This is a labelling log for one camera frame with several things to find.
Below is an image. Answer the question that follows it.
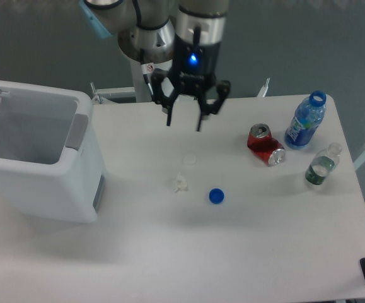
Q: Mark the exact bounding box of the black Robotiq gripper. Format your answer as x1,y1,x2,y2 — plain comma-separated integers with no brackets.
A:
149,35,232,133

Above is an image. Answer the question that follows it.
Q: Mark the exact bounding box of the white translucent bottle cap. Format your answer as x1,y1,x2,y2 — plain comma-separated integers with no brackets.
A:
182,153,197,165

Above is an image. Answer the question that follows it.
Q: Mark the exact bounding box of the crushed red soda can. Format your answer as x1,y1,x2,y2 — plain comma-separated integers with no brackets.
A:
247,123,286,167

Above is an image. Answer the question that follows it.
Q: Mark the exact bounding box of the blue bottle cap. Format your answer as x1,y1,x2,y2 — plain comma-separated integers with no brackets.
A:
208,188,225,205

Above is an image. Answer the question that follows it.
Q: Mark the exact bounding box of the white trash can body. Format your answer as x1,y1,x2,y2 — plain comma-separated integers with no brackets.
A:
0,81,106,223

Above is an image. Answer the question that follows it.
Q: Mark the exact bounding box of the crumpled white paper scrap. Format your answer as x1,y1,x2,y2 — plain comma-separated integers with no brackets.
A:
174,172,188,193

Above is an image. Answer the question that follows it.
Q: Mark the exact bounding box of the blue plastic drink bottle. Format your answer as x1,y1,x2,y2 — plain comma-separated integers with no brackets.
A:
284,90,327,150

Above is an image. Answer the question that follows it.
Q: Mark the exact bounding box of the clear green-label bottle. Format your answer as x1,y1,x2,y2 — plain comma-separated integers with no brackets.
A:
304,143,342,186

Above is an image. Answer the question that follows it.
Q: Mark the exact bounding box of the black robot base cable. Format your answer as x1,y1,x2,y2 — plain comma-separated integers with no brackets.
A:
139,47,156,98

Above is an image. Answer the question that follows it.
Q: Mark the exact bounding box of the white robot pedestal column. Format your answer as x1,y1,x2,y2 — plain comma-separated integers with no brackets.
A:
117,27,178,103

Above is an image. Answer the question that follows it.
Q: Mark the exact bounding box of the white metal table frame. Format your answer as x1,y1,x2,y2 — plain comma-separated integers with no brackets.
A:
90,74,270,104

